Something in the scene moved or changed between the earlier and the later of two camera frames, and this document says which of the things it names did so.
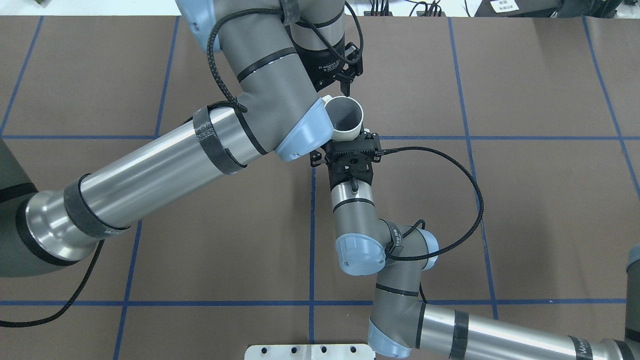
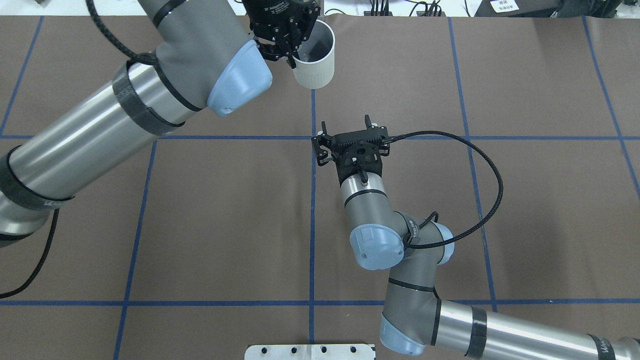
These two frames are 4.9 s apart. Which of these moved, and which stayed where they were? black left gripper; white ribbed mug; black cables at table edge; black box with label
Moved: black left gripper; white ribbed mug
Stayed: black box with label; black cables at table edge
